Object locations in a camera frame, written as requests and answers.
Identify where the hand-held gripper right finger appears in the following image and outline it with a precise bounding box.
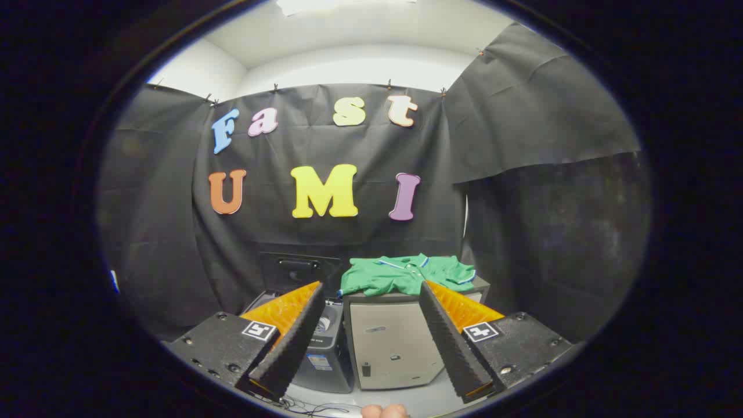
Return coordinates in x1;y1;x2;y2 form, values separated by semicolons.
419;280;574;405

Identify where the grey cabinet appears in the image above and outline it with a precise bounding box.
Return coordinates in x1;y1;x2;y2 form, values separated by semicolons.
342;276;491;391

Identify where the thin black cable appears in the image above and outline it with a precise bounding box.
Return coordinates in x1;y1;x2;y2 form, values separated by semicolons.
255;395;363;417

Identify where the green polo shirt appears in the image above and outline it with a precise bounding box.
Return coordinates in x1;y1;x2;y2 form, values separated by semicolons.
338;253;477;298

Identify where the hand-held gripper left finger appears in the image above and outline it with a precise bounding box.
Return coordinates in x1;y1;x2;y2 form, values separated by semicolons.
164;281;326;402

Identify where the black backdrop cloth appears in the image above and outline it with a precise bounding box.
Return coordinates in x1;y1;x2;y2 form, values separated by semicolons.
98;22;652;343

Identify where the dark grey washing machine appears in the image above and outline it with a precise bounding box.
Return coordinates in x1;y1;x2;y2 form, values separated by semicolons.
241;289;355;394

